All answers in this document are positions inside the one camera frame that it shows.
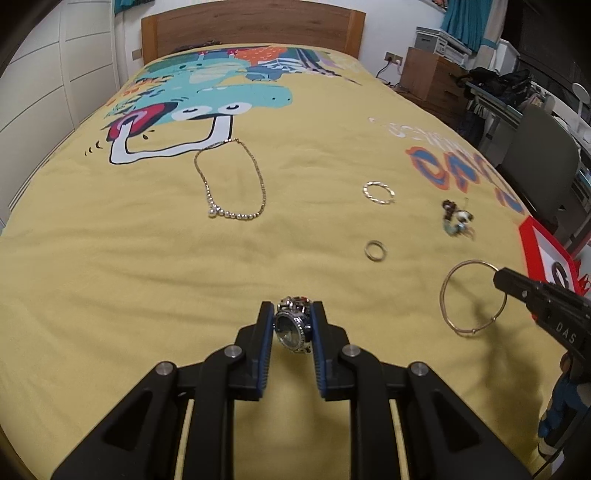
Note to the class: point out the wall socket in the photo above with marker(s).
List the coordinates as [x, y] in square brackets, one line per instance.
[393, 57]

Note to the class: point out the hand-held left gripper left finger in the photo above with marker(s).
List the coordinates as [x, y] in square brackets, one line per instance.
[263, 346]

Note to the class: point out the grey chair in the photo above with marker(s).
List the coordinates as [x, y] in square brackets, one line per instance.
[540, 157]

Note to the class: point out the silver wristwatch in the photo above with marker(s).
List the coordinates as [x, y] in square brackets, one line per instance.
[288, 330]

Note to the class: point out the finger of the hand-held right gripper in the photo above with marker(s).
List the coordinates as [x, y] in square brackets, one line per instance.
[515, 286]

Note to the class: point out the wooden dresser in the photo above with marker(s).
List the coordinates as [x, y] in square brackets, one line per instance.
[429, 74]

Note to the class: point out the grey desk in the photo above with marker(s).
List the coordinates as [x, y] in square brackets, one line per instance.
[503, 104]

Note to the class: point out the wooden headboard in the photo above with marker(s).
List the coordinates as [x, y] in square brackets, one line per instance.
[254, 23]

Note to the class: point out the red cardboard box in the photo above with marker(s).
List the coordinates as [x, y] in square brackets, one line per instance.
[526, 240]

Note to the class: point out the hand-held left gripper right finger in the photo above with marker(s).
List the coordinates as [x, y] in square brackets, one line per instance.
[318, 350]

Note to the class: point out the blue curtain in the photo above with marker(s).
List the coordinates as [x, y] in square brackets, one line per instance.
[127, 4]
[466, 23]

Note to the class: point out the dark green bangle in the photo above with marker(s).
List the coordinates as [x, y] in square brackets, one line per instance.
[554, 272]

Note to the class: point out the yellow printed blanket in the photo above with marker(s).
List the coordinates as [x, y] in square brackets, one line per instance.
[138, 277]

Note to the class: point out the thin brass bangle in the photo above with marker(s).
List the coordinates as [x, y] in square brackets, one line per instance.
[466, 332]

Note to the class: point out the grey printer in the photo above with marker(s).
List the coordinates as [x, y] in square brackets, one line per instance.
[434, 39]

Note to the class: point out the dark hanging bag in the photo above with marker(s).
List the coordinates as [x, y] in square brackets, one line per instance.
[475, 124]

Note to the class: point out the white desk lamp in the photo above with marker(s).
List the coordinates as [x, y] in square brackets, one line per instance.
[581, 90]

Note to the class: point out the black backpack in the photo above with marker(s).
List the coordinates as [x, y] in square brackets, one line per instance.
[498, 78]

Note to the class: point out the white wardrobe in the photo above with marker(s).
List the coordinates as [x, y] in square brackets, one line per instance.
[46, 69]

